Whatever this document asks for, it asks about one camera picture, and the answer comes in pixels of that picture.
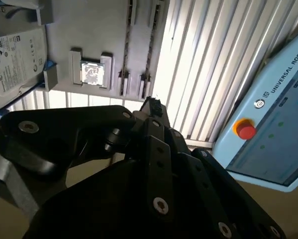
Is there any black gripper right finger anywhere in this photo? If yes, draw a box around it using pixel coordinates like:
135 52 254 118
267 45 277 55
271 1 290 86
153 97 288 239

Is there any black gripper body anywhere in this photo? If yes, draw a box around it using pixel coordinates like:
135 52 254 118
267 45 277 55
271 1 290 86
21 158 181 239

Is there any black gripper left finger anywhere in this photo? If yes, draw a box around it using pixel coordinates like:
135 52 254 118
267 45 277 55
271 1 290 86
0 97 176 225

